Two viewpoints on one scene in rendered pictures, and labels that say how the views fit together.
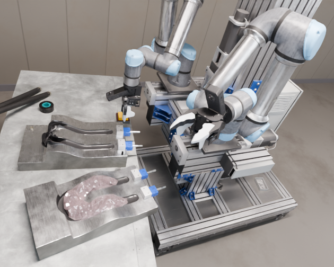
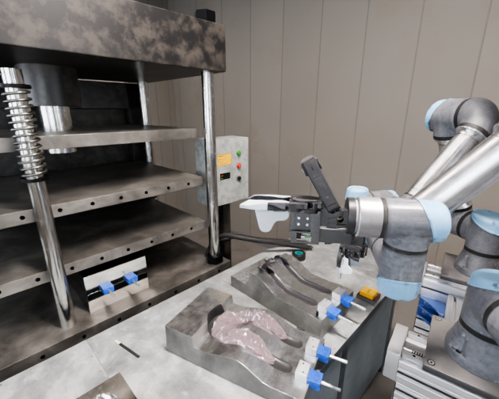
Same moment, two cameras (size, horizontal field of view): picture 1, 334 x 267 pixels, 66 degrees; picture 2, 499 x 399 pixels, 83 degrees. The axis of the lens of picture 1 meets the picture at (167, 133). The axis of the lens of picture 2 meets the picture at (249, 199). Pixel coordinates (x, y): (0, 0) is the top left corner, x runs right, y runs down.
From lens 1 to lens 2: 0.67 m
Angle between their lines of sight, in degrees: 63
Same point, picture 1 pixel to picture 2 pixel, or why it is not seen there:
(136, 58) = (353, 191)
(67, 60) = not seen: hidden behind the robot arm
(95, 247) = (206, 381)
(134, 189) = (295, 359)
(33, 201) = (203, 297)
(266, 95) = not seen: outside the picture
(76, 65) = not seen: hidden behind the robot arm
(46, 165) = (248, 290)
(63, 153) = (260, 281)
